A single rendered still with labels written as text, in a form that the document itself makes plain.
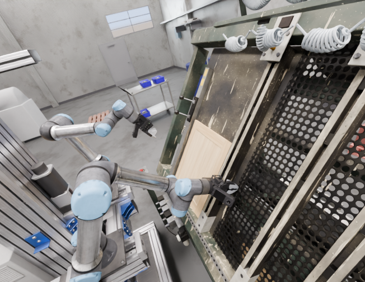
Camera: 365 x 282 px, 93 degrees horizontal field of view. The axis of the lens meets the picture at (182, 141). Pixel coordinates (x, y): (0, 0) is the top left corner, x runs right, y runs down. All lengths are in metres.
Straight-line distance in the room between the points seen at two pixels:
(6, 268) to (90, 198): 0.80
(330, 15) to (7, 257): 1.72
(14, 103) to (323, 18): 7.20
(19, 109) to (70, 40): 5.10
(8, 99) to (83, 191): 6.79
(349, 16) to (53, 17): 11.00
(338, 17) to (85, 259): 1.25
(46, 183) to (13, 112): 6.28
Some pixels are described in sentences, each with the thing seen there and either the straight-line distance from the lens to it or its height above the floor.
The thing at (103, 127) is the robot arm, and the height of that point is 1.61.
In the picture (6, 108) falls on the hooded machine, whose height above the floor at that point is 1.14.
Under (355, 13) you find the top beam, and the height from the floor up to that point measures 1.89.
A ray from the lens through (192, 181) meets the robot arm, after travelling 0.78.
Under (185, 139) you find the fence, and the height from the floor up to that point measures 1.21.
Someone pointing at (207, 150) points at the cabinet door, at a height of 1.24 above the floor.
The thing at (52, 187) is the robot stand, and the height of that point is 1.44.
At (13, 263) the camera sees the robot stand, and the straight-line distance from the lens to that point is 1.35.
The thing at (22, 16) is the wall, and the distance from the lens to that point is 11.50.
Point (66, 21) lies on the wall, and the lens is 11.19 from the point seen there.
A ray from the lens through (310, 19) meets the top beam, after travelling 0.90.
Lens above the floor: 1.97
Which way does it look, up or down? 33 degrees down
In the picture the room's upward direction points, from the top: 15 degrees counter-clockwise
